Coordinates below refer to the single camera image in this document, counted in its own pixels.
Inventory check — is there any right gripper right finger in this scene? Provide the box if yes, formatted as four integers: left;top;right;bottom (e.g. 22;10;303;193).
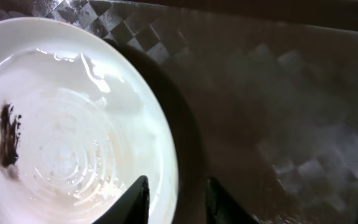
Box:
206;178;259;224

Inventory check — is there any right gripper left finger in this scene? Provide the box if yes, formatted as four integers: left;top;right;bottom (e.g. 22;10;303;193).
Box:
93;175;150;224

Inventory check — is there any white plate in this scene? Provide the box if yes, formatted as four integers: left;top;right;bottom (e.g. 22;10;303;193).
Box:
0;17;178;223

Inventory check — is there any large dark serving tray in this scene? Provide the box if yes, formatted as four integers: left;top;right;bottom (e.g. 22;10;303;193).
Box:
0;0;358;224

